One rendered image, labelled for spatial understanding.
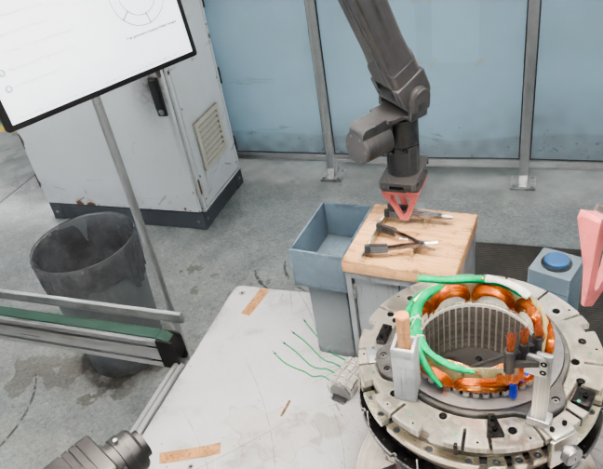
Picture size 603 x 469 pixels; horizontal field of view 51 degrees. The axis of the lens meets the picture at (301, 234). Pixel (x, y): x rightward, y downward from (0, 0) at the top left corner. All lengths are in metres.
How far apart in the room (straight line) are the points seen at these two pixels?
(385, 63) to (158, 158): 2.28
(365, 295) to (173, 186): 2.15
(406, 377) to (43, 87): 1.06
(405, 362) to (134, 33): 1.11
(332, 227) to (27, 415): 1.68
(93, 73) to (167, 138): 1.51
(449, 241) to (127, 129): 2.25
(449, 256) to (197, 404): 0.58
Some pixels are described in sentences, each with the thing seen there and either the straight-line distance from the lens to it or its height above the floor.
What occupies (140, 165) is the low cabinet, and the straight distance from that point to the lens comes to 3.23.
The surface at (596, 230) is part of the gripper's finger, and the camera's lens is 0.52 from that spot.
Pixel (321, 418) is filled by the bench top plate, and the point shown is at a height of 0.78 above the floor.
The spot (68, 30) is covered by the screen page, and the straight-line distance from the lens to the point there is 1.56.
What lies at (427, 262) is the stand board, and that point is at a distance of 1.08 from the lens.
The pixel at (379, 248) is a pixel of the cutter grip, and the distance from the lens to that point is 1.08.
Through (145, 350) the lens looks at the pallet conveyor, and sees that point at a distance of 1.56.
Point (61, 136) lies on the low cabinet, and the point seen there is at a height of 0.53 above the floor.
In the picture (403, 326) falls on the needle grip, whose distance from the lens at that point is 0.74.
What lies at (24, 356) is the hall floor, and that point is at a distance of 2.92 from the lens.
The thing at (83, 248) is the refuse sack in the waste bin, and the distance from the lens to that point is 2.59.
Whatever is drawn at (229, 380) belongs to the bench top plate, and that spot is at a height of 0.78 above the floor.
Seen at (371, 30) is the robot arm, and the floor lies 1.46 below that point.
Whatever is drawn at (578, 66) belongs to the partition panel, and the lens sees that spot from 3.09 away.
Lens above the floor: 1.73
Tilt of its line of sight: 34 degrees down
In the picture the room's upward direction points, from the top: 10 degrees counter-clockwise
